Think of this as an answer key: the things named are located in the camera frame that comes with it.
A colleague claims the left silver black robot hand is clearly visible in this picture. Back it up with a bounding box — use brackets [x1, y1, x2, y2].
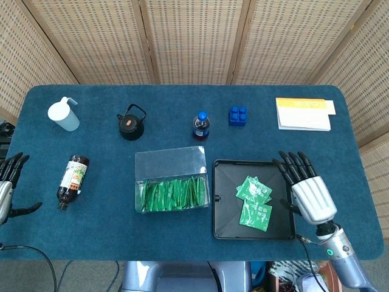
[0, 151, 43, 226]

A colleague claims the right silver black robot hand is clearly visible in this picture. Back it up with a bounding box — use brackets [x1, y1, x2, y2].
[272, 151, 338, 226]

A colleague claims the clear plastic box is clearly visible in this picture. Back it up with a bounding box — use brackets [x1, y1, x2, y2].
[134, 145, 211, 215]

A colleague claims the brown tea bottle green label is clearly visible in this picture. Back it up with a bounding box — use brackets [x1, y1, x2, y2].
[57, 155, 90, 210]

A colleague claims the black plastic tray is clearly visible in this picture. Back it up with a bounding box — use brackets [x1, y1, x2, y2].
[212, 159, 297, 241]

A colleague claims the black equipment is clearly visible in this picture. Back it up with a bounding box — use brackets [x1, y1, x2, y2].
[0, 120, 15, 159]

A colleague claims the white yellow booklet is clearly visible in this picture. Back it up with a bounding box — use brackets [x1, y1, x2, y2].
[275, 97, 337, 131]

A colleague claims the light blue plastic cup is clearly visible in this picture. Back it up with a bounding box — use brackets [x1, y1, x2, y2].
[47, 96, 80, 132]

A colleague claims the blue tablecloth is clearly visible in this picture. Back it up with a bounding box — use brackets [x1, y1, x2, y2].
[0, 84, 385, 262]

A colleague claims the blue building block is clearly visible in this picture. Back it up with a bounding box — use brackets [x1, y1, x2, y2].
[228, 105, 248, 127]

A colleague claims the small cola bottle blue cap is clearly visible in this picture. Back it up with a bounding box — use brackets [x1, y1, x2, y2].
[192, 111, 211, 141]

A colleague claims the blue robot torso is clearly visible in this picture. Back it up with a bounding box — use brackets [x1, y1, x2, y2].
[121, 260, 253, 292]

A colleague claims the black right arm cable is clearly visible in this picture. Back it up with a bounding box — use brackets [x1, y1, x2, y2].
[296, 233, 328, 292]

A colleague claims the black floor cable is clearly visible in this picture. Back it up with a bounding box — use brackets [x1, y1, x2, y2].
[0, 243, 58, 292]

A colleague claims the black kettle with handle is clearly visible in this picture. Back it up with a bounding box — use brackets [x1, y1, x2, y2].
[116, 103, 147, 141]

